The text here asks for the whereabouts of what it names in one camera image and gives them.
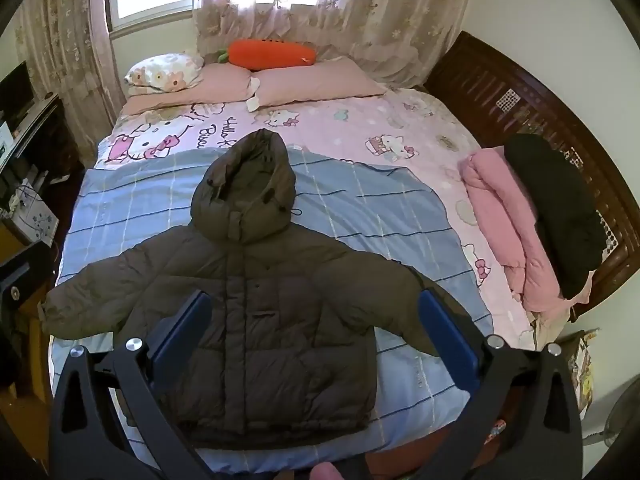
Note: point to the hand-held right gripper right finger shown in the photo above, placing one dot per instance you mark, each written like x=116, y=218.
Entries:
x=447, y=335

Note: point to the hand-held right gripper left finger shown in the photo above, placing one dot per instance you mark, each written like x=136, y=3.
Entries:
x=182, y=330

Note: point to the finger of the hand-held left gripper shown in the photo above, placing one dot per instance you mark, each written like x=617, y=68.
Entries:
x=25, y=275

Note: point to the olive hooded puffer jacket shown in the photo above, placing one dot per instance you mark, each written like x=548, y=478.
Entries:
x=280, y=320

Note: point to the person's right hand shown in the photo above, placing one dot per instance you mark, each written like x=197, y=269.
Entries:
x=325, y=472

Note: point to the brown wooden cabinet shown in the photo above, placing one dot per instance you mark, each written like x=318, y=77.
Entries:
x=40, y=340

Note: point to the blue checked blanket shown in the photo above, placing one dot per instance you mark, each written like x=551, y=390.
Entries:
x=125, y=200

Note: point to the pink padded jacket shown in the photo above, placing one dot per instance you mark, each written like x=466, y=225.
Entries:
x=495, y=210

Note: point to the yellow printed bag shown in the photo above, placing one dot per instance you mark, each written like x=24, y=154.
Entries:
x=585, y=375

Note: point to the black padded jacket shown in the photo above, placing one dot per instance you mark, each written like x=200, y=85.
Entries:
x=555, y=210

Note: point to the black monitor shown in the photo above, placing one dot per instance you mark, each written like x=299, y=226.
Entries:
x=15, y=90

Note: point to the standing fan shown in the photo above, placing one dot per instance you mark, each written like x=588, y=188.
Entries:
x=615, y=420

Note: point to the floral lace curtain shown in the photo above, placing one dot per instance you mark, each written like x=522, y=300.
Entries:
x=65, y=60
x=375, y=20

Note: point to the pink cartoon print bedsheet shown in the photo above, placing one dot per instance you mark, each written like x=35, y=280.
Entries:
x=350, y=125

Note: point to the floral print pillow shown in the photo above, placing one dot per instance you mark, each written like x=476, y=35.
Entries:
x=160, y=72

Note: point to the pink pillow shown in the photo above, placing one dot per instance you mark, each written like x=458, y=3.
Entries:
x=220, y=82
x=310, y=82

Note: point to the dark wooden headboard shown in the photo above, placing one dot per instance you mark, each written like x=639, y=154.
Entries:
x=480, y=85

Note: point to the orange carrot plush pillow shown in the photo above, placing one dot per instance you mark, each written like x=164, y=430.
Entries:
x=270, y=55

